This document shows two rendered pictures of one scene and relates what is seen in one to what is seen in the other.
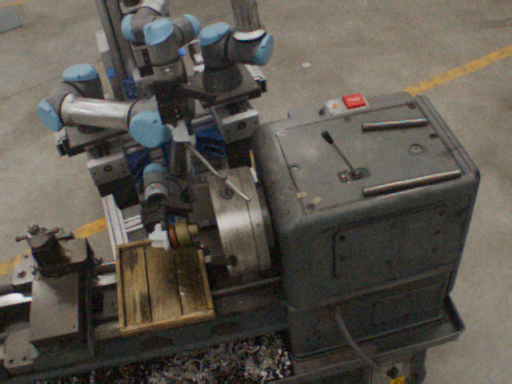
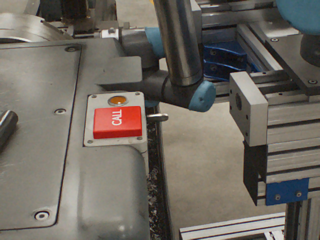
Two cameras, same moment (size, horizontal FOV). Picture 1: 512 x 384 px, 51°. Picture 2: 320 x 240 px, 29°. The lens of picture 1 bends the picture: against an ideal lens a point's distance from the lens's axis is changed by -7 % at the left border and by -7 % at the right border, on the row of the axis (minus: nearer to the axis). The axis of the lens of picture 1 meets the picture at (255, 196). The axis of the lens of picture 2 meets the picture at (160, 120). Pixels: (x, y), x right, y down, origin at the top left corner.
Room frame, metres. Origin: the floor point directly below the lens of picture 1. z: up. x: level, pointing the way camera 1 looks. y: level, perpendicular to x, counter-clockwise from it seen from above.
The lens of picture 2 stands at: (1.52, -1.02, 1.65)
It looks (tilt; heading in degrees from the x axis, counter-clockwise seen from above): 30 degrees down; 94
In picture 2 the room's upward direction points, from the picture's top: 3 degrees counter-clockwise
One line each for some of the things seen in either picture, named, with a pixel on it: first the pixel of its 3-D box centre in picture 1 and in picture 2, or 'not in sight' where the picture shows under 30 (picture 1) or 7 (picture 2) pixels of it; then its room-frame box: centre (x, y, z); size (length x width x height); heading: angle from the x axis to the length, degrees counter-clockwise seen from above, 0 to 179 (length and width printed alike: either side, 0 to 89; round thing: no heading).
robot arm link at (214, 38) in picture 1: (218, 43); not in sight; (1.80, 0.05, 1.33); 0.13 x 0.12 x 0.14; 60
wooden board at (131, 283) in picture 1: (162, 280); not in sight; (1.14, 0.34, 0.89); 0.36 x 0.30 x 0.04; 5
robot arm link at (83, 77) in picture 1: (81, 85); not in sight; (1.69, 0.54, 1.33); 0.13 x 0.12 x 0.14; 148
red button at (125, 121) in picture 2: (353, 101); (117, 124); (1.43, -0.35, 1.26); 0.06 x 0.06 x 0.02; 5
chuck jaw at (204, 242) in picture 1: (214, 249); not in sight; (1.07, 0.14, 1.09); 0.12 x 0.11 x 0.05; 5
